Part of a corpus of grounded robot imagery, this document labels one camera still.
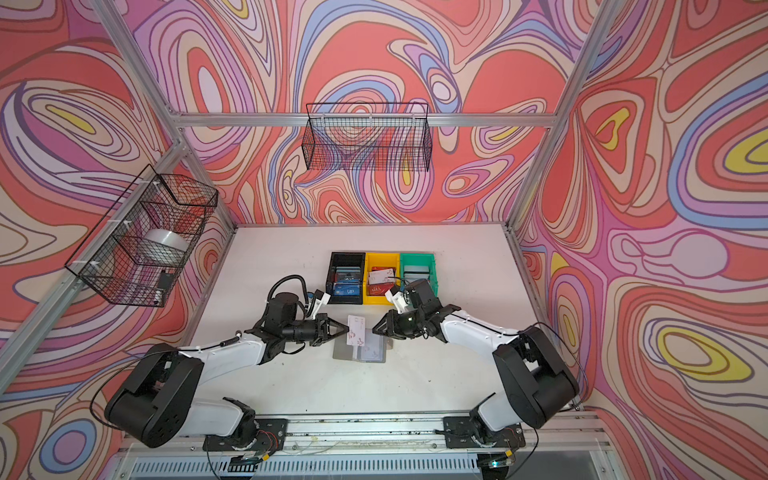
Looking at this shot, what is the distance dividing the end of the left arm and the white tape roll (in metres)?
0.33

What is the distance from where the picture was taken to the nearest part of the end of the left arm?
0.75 meters

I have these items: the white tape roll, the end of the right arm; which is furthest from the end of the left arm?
the white tape roll

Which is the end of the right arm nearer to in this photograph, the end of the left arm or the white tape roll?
the end of the left arm

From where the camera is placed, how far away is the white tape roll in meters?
0.71
